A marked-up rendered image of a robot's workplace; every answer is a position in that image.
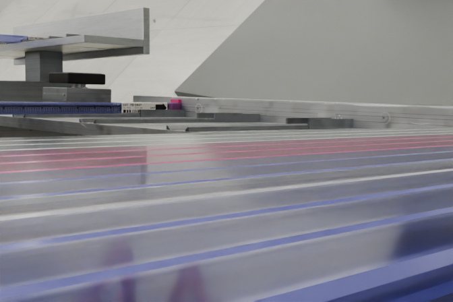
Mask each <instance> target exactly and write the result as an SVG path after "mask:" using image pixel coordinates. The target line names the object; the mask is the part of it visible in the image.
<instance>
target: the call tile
mask: <svg viewBox="0 0 453 302"><path fill-rule="evenodd" d="M49 83H54V84H98V85H105V74H96V73H49Z"/></svg>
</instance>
